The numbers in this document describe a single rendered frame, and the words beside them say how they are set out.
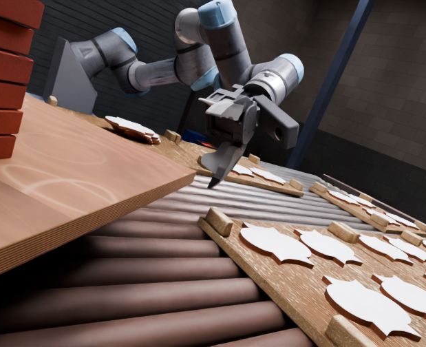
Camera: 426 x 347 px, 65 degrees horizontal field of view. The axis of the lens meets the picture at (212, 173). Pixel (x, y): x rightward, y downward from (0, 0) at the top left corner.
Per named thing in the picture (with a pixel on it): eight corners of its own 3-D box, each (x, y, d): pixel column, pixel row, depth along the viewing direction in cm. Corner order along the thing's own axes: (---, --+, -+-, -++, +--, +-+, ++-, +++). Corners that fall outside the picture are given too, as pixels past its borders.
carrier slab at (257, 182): (165, 140, 124) (166, 136, 124) (247, 162, 148) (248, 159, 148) (211, 177, 97) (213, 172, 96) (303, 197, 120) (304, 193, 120)
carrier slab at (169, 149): (45, 107, 101) (46, 102, 100) (165, 140, 124) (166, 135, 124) (58, 144, 73) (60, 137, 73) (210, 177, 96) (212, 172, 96)
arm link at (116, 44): (90, 38, 136) (120, 25, 139) (107, 69, 142) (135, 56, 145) (95, 36, 125) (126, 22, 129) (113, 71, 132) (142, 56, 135)
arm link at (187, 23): (191, 0, 109) (244, -11, 66) (204, 34, 114) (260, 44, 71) (158, 14, 108) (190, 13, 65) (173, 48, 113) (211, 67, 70)
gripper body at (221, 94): (202, 137, 63) (235, 108, 70) (243, 152, 59) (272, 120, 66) (201, 100, 57) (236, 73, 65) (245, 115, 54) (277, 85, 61)
